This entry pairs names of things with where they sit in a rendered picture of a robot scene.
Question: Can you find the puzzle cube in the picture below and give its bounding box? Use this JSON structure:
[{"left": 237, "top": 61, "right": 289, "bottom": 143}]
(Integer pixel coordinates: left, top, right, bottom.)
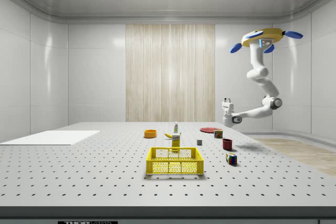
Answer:
[{"left": 225, "top": 152, "right": 238, "bottom": 166}]

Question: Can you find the drone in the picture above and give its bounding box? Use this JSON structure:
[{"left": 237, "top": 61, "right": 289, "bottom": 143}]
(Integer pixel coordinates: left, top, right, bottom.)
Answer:
[{"left": 229, "top": 27, "right": 303, "bottom": 54}]

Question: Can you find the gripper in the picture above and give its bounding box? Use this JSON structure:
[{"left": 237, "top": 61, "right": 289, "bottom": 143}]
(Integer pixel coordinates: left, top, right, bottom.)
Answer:
[{"left": 222, "top": 98, "right": 234, "bottom": 115}]

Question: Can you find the yellow basket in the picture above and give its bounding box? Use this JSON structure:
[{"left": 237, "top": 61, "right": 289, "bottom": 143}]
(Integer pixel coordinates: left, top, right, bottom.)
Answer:
[{"left": 145, "top": 146, "right": 205, "bottom": 176}]

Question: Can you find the red mug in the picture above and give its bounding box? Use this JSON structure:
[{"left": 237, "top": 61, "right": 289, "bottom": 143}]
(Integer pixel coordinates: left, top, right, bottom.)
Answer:
[{"left": 222, "top": 138, "right": 234, "bottom": 151}]

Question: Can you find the white board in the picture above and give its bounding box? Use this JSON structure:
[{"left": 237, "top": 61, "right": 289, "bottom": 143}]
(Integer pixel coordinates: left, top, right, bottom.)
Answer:
[{"left": 0, "top": 130, "right": 101, "bottom": 146}]

